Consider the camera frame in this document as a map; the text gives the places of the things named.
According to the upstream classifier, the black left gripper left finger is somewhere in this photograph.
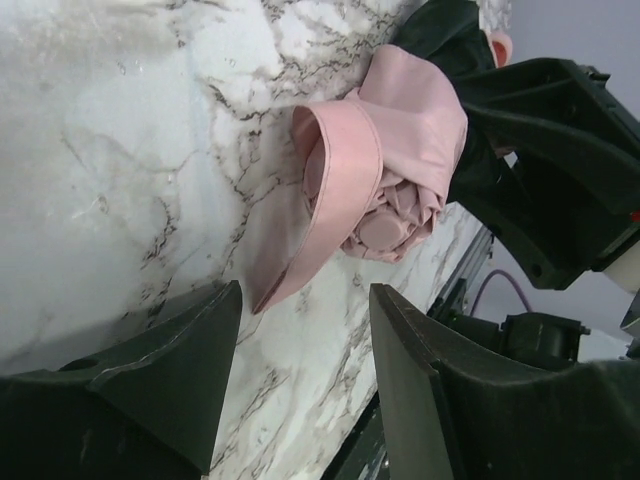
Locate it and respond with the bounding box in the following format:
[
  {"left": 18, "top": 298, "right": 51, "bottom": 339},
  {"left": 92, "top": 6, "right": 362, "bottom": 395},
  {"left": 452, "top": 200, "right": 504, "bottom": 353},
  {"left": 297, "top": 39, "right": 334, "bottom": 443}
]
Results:
[{"left": 1, "top": 281, "right": 243, "bottom": 479}]

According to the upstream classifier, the aluminium frame rail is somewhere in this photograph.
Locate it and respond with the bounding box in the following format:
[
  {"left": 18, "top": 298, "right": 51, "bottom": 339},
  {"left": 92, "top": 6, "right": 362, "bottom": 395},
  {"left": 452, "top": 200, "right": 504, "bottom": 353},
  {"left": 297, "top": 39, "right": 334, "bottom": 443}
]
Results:
[{"left": 427, "top": 227, "right": 494, "bottom": 321}]

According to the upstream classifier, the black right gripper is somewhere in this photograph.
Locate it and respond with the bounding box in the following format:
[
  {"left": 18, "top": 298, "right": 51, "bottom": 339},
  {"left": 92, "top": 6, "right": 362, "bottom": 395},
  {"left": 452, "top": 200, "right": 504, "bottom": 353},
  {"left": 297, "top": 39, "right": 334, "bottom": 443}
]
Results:
[{"left": 449, "top": 58, "right": 639, "bottom": 290}]

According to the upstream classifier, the pink folding umbrella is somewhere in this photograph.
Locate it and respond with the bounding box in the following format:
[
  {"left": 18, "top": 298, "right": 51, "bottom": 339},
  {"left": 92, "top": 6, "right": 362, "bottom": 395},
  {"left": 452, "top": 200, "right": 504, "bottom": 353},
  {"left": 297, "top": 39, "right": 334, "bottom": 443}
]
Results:
[{"left": 249, "top": 0, "right": 516, "bottom": 315}]

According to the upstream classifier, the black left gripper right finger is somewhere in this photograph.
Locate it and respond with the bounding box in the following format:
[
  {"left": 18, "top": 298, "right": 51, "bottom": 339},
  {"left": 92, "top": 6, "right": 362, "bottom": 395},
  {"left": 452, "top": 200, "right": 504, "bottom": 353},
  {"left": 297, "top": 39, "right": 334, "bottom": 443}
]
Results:
[{"left": 369, "top": 284, "right": 639, "bottom": 479}]

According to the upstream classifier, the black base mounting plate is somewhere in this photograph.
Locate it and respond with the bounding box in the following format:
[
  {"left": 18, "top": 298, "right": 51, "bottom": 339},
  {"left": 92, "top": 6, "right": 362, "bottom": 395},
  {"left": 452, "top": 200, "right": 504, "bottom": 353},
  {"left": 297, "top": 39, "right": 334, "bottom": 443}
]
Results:
[{"left": 321, "top": 393, "right": 390, "bottom": 480}]

